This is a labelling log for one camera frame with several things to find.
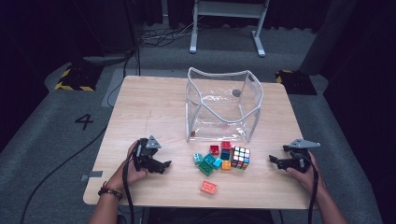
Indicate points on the coral toy brick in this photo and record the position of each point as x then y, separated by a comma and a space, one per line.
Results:
209, 187

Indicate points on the dark teal toy brick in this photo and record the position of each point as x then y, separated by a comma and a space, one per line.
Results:
225, 154

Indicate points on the light teal toy brick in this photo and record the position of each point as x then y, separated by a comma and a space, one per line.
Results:
197, 158

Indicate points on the white metal stand frame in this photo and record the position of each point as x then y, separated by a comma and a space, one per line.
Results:
194, 31

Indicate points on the clear plastic bag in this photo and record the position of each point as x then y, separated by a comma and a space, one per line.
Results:
218, 109

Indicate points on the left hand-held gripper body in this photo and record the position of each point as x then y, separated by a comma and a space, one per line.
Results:
144, 155

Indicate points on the turquoise toy brick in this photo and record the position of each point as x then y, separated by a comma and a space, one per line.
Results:
209, 158

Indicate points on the person's right hand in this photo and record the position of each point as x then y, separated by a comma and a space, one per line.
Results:
311, 179

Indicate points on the person's dark clothing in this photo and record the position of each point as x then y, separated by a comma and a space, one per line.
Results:
211, 217

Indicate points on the grey flat stand base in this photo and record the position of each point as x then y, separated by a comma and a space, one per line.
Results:
106, 59

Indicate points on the dark grey pillar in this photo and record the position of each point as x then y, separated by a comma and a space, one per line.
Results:
327, 34

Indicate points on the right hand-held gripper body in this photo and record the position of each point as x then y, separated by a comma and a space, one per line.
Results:
299, 163

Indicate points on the black yellow striped base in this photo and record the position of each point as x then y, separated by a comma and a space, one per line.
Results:
77, 77
297, 82

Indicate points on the black stand pole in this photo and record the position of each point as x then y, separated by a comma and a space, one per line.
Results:
132, 25

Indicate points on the person's left hand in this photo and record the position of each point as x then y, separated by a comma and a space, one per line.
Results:
127, 174

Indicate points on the green toy brick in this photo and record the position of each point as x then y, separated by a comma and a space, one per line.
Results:
205, 168

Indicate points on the grey tape piece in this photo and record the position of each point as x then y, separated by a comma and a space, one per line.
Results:
91, 175

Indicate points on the orange toy brick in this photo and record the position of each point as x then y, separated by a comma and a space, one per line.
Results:
226, 165

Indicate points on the cyan toy brick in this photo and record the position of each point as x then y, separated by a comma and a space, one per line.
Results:
217, 163

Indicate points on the multicoloured puzzle cube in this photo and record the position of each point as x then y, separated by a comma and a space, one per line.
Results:
240, 157

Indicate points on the red toy brick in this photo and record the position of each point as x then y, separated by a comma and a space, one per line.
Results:
214, 150
226, 145

